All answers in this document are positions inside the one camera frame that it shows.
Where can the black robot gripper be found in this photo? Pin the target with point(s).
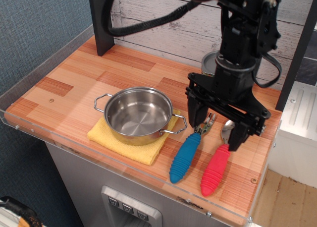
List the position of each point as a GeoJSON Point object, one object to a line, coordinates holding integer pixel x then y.
{"type": "Point", "coordinates": [229, 93]}

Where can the peas and carrots can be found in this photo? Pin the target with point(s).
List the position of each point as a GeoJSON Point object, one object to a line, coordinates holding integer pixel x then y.
{"type": "Point", "coordinates": [208, 65]}

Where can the stainless steel pot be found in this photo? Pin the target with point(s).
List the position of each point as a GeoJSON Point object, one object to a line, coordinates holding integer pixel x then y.
{"type": "Point", "coordinates": [139, 115]}

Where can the clear acrylic guard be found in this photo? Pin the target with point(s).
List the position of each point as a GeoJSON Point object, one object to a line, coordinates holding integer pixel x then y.
{"type": "Point", "coordinates": [55, 103]}

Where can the dark left post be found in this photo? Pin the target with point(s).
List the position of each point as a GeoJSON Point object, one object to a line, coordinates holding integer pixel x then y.
{"type": "Point", "coordinates": [104, 41]}

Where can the grey cabinet with dispenser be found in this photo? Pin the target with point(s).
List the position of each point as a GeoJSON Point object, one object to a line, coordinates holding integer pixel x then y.
{"type": "Point", "coordinates": [105, 197]}

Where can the blue handled metal fork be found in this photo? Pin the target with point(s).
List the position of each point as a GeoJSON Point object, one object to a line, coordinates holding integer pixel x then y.
{"type": "Point", "coordinates": [184, 157]}

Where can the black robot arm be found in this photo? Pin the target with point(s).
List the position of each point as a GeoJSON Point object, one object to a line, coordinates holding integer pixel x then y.
{"type": "Point", "coordinates": [249, 33]}

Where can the yellow cloth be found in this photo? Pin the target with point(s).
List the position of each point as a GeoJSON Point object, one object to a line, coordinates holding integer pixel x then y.
{"type": "Point", "coordinates": [145, 154]}

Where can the red handled metal spoon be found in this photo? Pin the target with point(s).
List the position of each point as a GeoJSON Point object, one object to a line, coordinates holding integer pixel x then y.
{"type": "Point", "coordinates": [214, 171]}

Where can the white toy sink unit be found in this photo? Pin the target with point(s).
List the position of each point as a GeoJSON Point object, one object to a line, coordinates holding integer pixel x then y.
{"type": "Point", "coordinates": [294, 153]}

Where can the dark post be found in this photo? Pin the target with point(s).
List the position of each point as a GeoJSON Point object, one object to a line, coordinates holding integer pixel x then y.
{"type": "Point", "coordinates": [298, 56]}
{"type": "Point", "coordinates": [104, 41]}

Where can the orange object bottom left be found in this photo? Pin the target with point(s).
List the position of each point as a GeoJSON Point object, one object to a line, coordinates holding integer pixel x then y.
{"type": "Point", "coordinates": [23, 223]}

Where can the dark right post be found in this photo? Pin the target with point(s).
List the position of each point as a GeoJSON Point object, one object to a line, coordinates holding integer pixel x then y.
{"type": "Point", "coordinates": [298, 56]}

